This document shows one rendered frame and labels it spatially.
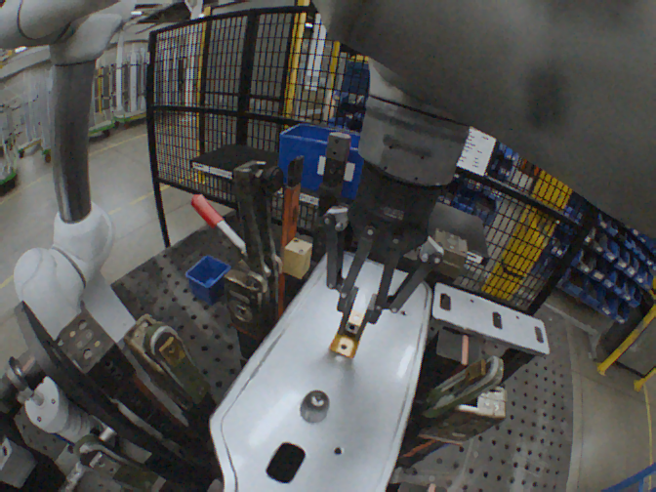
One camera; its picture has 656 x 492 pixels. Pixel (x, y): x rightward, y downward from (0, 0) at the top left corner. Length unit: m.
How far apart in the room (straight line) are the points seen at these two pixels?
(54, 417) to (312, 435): 0.29
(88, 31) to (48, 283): 0.51
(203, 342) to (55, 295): 0.42
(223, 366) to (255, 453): 0.42
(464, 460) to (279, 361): 0.55
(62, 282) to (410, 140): 0.72
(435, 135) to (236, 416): 0.34
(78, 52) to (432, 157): 0.56
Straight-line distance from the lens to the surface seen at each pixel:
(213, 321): 0.80
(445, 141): 0.21
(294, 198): 0.42
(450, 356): 0.48
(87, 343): 0.30
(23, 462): 0.29
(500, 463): 0.83
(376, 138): 0.21
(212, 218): 0.39
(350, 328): 0.40
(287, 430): 0.34
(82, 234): 0.74
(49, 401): 0.32
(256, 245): 0.34
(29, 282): 0.70
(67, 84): 0.60
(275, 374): 0.37
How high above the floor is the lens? 1.33
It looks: 36 degrees down
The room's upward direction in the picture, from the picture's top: 11 degrees clockwise
